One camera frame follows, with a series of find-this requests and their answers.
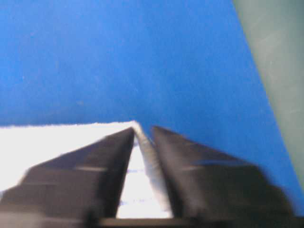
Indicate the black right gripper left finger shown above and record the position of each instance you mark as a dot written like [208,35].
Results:
[73,190]

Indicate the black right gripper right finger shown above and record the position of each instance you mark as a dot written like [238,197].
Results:
[216,189]

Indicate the blue white striped towel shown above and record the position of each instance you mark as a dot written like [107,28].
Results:
[144,194]

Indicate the blue table mat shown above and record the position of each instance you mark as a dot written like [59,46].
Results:
[182,64]

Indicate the dark green board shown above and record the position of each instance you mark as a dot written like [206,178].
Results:
[275,33]

